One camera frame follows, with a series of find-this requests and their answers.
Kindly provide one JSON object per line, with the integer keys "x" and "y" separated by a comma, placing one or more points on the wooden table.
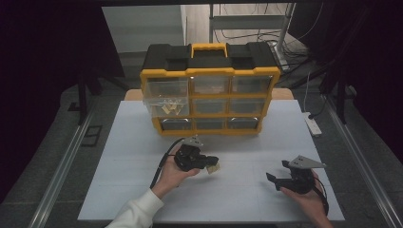
{"x": 133, "y": 95}

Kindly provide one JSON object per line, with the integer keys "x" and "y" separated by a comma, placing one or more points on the white power strip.
{"x": 313, "y": 125}

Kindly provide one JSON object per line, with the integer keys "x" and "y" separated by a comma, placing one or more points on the yellow black drawer organizer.
{"x": 209, "y": 58}

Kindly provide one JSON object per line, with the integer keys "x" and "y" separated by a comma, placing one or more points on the white table cover board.
{"x": 240, "y": 196}

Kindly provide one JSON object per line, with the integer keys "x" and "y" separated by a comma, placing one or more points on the clear plastic drawer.
{"x": 164, "y": 88}

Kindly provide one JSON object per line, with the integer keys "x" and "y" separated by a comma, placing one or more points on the person's left hand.
{"x": 171, "y": 179}

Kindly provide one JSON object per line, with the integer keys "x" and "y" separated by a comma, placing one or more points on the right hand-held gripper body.
{"x": 302, "y": 180}

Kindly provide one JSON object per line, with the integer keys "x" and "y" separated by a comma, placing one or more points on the person's right hand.
{"x": 313, "y": 202}

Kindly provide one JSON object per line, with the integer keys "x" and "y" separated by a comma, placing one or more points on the set of closed clear drawers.
{"x": 247, "y": 106}

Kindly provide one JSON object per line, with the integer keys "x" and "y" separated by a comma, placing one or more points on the yellow binder clip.
{"x": 167, "y": 108}

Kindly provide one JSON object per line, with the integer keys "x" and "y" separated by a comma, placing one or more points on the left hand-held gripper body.
{"x": 188, "y": 158}

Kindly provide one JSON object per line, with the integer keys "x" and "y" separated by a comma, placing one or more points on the aluminium floor rail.
{"x": 364, "y": 164}
{"x": 60, "y": 177}

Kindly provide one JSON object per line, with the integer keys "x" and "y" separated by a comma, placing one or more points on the grey metal stand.
{"x": 247, "y": 22}

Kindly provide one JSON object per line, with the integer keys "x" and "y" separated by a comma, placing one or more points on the black stand leg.
{"x": 82, "y": 101}
{"x": 340, "y": 101}

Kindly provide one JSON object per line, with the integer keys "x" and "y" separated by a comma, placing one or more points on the dark curtain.
{"x": 374, "y": 63}
{"x": 38, "y": 79}

